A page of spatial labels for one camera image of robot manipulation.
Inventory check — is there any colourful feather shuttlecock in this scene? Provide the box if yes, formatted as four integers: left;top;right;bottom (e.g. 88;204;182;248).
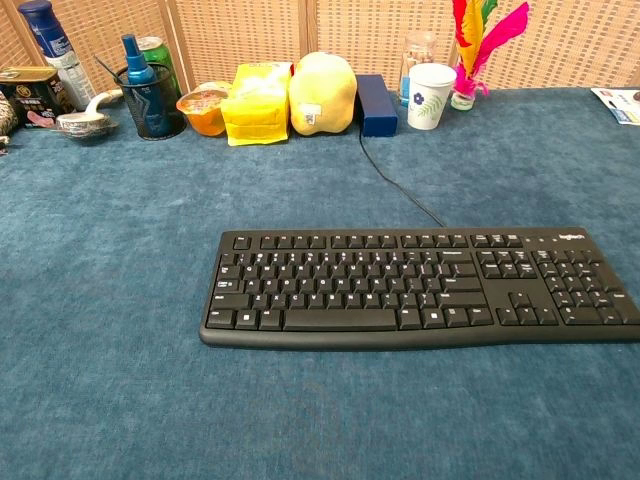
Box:
449;0;530;111

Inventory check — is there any black keyboard cable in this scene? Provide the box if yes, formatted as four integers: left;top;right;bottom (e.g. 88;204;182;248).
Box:
358;130;446;229

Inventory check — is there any white printed leaflet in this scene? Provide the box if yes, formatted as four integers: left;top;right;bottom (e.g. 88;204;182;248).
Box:
590;87;640;126

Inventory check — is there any black mesh pen holder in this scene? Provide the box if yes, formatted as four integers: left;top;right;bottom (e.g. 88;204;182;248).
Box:
114;62;188;141

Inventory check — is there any black Logitech keyboard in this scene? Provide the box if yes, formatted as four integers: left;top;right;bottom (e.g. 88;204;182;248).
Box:
198;227;640;350

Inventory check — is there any white ceramic spoon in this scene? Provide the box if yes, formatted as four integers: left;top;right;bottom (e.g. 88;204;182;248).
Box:
83;88;124;117

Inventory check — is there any blue velvet table cloth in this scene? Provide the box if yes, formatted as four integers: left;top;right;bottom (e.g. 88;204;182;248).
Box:
0;87;640;480

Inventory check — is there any green drink can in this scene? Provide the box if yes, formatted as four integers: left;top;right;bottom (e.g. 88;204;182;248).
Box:
136;35;183;99

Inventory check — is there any orange fruit jelly cup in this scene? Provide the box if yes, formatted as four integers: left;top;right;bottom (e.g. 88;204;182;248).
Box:
175;82;233;137

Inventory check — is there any white blue-capped bottle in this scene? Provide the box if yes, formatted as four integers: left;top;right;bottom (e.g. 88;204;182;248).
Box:
17;0;97;112

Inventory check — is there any black luncheon meat tin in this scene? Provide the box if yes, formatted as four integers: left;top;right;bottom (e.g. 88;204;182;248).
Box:
0;66;76;130

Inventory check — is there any woven bamboo folding screen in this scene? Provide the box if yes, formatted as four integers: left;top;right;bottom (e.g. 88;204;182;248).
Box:
0;0;640;96

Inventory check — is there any dark blue rectangular box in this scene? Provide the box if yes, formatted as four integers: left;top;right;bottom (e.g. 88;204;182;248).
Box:
354;73;400;138

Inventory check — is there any yellow tissue pack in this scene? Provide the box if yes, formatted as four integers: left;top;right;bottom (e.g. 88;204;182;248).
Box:
219;61;294;147

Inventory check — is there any white floral paper cup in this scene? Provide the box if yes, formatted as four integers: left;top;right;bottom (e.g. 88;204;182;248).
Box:
406;62;458;132

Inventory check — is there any clear glass jar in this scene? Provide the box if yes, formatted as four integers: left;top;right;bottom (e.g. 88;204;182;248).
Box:
398;31;438;108

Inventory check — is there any brown speckled furry object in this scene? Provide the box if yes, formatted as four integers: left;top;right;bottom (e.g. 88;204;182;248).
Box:
0;89;22;155

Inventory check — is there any blue spray bottle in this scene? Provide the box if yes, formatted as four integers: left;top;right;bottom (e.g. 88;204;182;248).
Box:
121;34;158;85

